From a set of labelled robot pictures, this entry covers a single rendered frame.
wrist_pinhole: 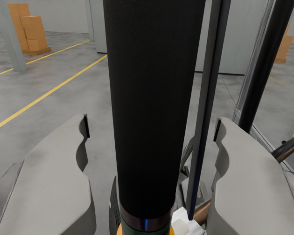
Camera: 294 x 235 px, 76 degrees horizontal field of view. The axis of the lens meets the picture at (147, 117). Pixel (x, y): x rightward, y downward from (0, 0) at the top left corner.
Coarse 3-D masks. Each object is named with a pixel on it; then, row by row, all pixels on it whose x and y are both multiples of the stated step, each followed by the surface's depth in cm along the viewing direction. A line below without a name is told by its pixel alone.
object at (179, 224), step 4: (176, 220) 18; (180, 220) 17; (172, 224) 17; (176, 224) 17; (180, 224) 17; (184, 224) 17; (176, 228) 17; (180, 228) 17; (184, 228) 17; (188, 228) 17; (176, 232) 16; (180, 232) 16; (184, 232) 17; (188, 232) 17
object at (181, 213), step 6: (180, 210) 18; (174, 216) 18; (180, 216) 18; (186, 216) 18; (186, 222) 17; (192, 222) 17; (192, 228) 17; (198, 228) 17; (186, 234) 17; (192, 234) 17; (198, 234) 17
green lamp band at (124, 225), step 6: (120, 216) 12; (168, 222) 11; (126, 228) 11; (132, 228) 11; (162, 228) 11; (168, 228) 11; (132, 234) 11; (138, 234) 11; (144, 234) 11; (150, 234) 11; (156, 234) 11; (162, 234) 11
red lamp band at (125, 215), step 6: (120, 204) 11; (174, 204) 11; (120, 210) 11; (168, 210) 10; (126, 216) 10; (132, 216) 10; (162, 216) 10; (168, 216) 11; (126, 222) 11; (132, 222) 10; (138, 222) 10; (144, 222) 10; (150, 222) 10; (156, 222) 10; (162, 222) 10; (138, 228) 10; (144, 228) 10; (150, 228) 10; (156, 228) 10
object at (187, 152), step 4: (192, 140) 50; (188, 144) 55; (192, 144) 47; (188, 148) 49; (192, 148) 45; (184, 152) 53; (188, 152) 46; (184, 156) 48; (188, 156) 45; (184, 160) 45; (180, 164) 49; (180, 168) 45
